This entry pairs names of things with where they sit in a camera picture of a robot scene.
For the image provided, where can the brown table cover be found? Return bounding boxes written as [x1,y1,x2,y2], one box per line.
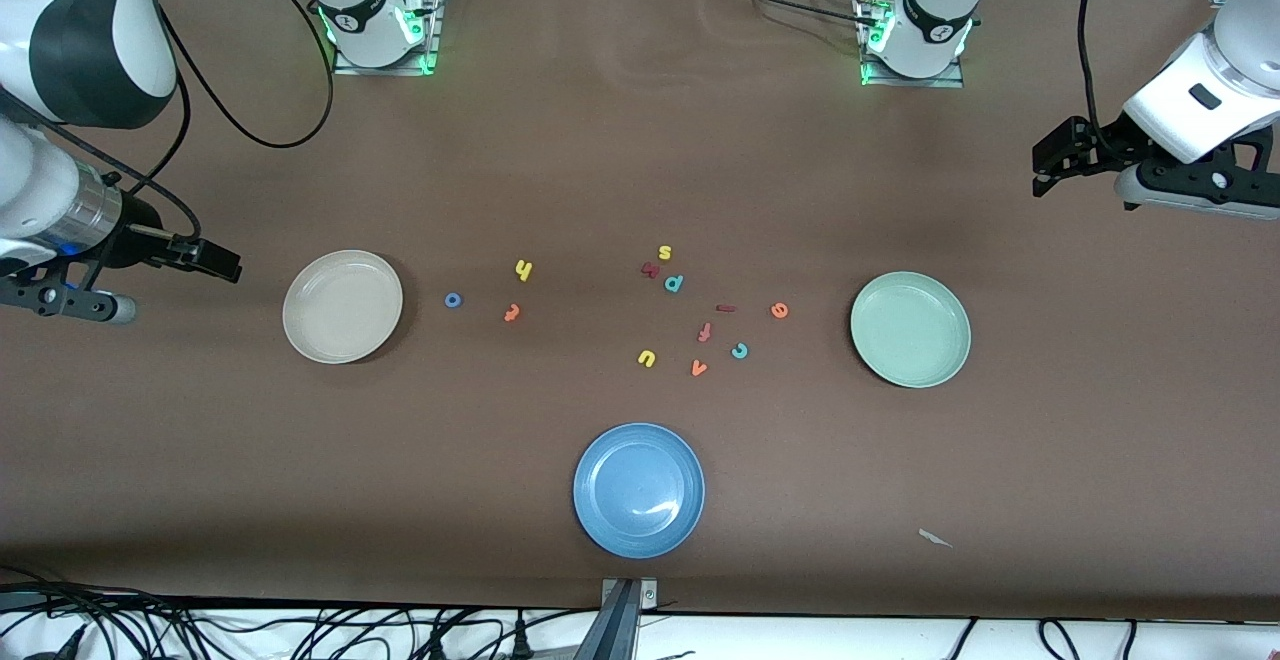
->
[0,0,1280,621]

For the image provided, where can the silver metal bracket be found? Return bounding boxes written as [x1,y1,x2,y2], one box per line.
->
[601,578,659,611]

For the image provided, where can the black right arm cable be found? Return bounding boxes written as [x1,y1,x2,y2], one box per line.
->
[0,0,336,241]

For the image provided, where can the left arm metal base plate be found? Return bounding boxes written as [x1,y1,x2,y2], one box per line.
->
[860,0,966,89]

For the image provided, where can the tangled black cables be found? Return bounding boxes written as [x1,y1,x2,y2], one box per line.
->
[0,565,581,660]

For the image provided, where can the blue plate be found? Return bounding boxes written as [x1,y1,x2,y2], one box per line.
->
[573,423,706,560]

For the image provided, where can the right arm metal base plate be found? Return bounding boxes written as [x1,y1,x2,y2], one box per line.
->
[332,0,443,77]

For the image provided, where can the beige brown plate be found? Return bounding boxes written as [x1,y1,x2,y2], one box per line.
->
[282,249,404,365]

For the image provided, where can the light green plate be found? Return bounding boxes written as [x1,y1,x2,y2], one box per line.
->
[850,271,972,389]

